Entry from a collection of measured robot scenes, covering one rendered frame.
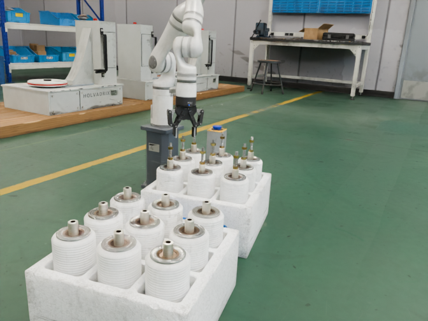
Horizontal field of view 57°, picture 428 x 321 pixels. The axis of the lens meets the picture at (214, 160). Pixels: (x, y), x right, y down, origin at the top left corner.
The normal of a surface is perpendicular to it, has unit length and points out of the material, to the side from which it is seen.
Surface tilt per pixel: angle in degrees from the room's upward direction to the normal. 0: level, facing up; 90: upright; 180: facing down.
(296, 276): 0
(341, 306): 0
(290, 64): 90
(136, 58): 90
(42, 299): 90
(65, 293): 90
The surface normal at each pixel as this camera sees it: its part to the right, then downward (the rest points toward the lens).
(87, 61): 0.87, 0.18
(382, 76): -0.49, 0.23
